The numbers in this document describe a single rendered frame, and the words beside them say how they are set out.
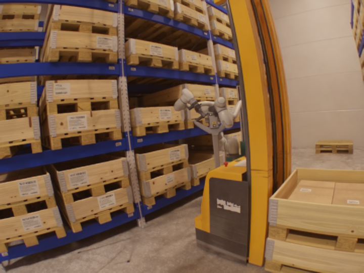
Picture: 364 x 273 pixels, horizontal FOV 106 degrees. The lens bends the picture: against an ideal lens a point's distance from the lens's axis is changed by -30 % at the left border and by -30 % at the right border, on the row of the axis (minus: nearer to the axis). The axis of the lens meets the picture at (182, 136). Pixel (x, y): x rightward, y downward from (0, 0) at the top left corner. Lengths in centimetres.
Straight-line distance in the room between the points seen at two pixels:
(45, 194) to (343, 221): 240
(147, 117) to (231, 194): 143
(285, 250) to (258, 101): 110
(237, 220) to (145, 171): 131
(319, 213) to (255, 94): 90
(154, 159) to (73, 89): 130
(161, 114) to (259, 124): 154
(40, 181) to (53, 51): 129
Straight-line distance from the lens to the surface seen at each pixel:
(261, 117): 137
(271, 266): 174
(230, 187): 154
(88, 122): 211
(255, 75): 139
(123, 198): 236
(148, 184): 248
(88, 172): 213
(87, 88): 216
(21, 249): 238
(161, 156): 256
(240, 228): 166
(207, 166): 327
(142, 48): 264
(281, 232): 152
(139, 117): 238
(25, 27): 376
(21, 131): 201
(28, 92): 206
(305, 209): 138
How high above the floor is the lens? 131
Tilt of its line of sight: 5 degrees down
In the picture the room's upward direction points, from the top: 6 degrees counter-clockwise
